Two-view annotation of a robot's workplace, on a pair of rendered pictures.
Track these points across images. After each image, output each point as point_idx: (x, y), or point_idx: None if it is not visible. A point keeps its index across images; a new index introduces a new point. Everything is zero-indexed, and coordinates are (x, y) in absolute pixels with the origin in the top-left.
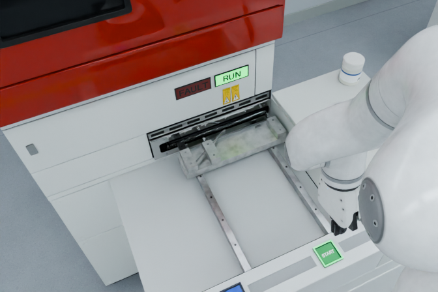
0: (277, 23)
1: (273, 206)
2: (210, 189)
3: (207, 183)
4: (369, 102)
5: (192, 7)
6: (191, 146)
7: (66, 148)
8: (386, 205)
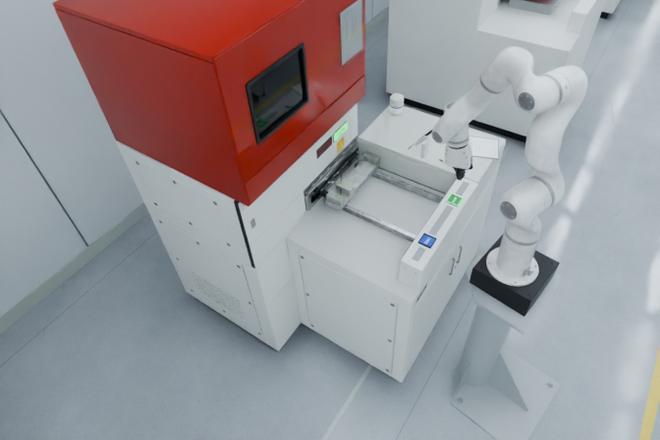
0: (363, 86)
1: (400, 202)
2: None
3: None
4: (484, 86)
5: (331, 89)
6: None
7: (267, 216)
8: (532, 94)
